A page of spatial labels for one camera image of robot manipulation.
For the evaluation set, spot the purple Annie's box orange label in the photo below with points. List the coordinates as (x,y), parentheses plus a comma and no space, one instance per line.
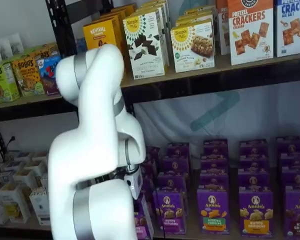
(212,212)

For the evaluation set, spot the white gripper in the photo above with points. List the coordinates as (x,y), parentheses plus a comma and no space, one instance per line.
(133,185)

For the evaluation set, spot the black metal shelving rack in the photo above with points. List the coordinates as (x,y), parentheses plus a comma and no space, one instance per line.
(215,85)
(27,112)

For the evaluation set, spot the green Bobo's snack box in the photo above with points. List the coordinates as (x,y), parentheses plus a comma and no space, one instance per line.
(1,85)

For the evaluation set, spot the Simple Mills nut bar box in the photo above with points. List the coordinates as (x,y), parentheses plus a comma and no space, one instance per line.
(195,15)
(192,50)

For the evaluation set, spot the white backdrop cloth teal logo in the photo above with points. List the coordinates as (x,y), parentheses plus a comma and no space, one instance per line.
(165,120)

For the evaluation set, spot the purple Annie's box orange patch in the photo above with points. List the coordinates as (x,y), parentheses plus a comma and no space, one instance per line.
(256,212)
(253,178)
(253,147)
(253,161)

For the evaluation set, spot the blue pretzel crackers salt box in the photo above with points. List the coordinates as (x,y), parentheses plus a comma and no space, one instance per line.
(293,32)

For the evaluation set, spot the black wall power plug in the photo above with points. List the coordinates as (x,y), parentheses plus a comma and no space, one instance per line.
(12,139)

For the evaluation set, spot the blue Zbar snack box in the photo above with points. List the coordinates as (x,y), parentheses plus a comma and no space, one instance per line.
(47,75)
(81,46)

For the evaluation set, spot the orange Bobo's snack box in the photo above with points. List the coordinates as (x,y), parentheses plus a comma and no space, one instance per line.
(45,51)
(28,75)

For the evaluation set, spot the orange Revival snack box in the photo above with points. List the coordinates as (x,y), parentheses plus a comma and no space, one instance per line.
(120,15)
(100,32)

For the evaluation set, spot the purple Annie's box green patch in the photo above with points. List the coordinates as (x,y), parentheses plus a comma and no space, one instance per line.
(215,147)
(215,163)
(213,180)

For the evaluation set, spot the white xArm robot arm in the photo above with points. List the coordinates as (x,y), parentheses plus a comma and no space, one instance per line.
(95,112)

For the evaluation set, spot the purple Annie's box violet patch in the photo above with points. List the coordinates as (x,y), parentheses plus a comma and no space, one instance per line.
(171,182)
(170,212)
(177,150)
(175,165)

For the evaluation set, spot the purple Annie's chocolate grahams box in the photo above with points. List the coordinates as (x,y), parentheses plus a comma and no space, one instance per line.
(291,145)
(298,212)
(295,160)
(296,177)

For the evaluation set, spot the Simple Mills chocolate thins box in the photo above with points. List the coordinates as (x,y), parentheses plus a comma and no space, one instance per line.
(145,62)
(150,7)

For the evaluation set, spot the purple Annie's box pink patch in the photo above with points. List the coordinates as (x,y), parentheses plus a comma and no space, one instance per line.
(151,167)
(148,186)
(153,153)

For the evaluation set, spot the orange pretzel crackers cheddar box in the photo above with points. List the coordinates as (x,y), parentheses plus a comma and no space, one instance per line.
(251,37)
(222,30)

